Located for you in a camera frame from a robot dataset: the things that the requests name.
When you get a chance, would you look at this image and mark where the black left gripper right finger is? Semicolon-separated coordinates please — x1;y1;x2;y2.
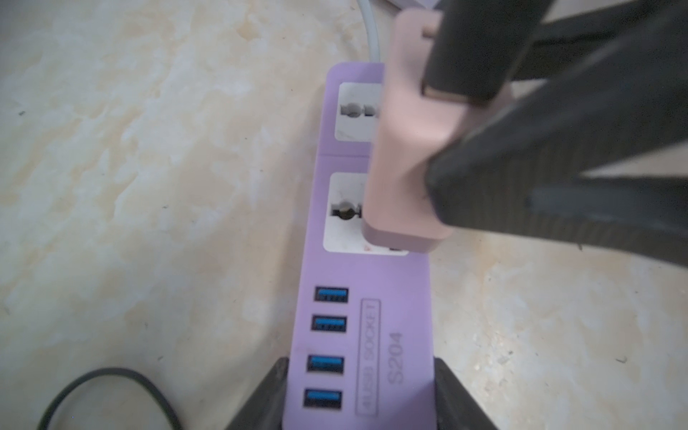
434;358;497;430

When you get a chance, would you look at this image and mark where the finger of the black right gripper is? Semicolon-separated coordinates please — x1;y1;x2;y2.
426;10;687;266
422;0;552;104

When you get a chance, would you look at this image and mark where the white power strip cable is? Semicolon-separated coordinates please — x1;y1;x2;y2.
357;0;383;65

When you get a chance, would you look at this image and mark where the black fan cable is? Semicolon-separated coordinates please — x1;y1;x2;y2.
36;367;184;430

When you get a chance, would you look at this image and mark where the purple power strip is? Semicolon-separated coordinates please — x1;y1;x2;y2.
282;62;437;429

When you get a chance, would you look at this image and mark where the pink fan plug adapter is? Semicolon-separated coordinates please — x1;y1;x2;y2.
363;8;513;254

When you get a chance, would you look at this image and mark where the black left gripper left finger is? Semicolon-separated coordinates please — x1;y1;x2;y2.
226;357;290;430

